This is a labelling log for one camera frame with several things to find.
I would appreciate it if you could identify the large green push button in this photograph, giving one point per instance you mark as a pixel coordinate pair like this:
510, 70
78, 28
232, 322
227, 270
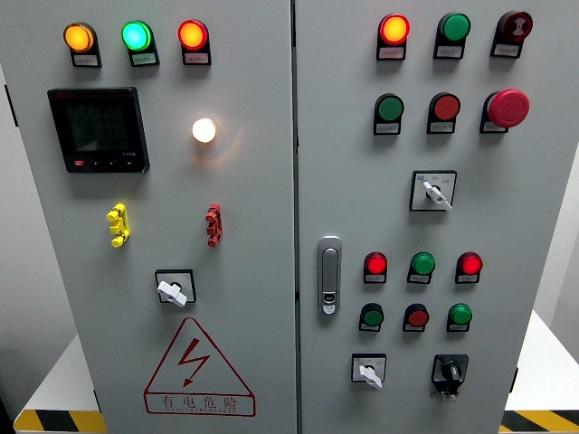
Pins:
390, 108

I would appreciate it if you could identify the large red lit lamp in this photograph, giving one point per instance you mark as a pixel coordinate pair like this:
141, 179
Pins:
192, 34
394, 29

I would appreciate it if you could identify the dark red buzzer lamp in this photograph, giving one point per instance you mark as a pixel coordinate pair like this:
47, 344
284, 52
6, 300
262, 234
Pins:
516, 25

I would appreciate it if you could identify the small red lit lamp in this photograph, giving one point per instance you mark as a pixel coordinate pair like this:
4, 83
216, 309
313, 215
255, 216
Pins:
469, 264
376, 264

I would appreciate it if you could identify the large green lit lamp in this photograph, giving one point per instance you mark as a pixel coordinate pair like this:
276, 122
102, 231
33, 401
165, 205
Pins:
136, 35

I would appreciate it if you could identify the pale grey cabinet door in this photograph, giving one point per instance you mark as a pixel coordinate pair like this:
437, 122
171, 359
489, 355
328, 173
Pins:
253, 203

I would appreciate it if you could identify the red warning triangle sticker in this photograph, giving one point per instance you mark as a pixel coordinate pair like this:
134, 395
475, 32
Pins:
193, 357

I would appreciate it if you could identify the small green lamp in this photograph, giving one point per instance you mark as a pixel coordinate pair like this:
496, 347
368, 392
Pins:
423, 263
460, 314

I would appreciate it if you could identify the small green push button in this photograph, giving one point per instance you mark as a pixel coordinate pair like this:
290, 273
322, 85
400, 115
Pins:
373, 317

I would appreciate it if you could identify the pale grey door with lock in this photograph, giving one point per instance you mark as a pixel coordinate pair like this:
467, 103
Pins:
497, 226

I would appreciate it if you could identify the small red push button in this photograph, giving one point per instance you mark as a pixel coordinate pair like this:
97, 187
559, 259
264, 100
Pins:
417, 317

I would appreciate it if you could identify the black yellow striped tape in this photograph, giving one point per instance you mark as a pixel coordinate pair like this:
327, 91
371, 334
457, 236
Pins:
543, 421
59, 421

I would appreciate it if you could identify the white round lamp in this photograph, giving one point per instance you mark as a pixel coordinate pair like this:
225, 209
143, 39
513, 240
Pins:
204, 130

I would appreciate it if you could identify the large red stop button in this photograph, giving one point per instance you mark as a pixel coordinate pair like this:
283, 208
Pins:
508, 108

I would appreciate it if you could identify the black display meter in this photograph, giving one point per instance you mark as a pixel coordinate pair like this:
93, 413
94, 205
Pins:
98, 130

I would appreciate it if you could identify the large red push button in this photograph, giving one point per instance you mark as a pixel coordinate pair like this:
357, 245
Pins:
446, 108

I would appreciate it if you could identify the silver door lock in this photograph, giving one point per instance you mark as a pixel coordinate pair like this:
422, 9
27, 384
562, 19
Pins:
329, 271

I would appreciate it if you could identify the black cabinet hinge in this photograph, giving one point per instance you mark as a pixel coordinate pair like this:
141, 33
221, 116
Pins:
514, 380
97, 400
11, 105

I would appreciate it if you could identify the small label plate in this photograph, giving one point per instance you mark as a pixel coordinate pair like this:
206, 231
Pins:
448, 52
196, 58
86, 60
505, 51
144, 59
456, 327
417, 279
412, 328
492, 127
374, 279
386, 129
465, 279
391, 53
441, 128
369, 327

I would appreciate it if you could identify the large yellow lit lamp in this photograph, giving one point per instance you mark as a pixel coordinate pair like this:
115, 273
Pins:
78, 37

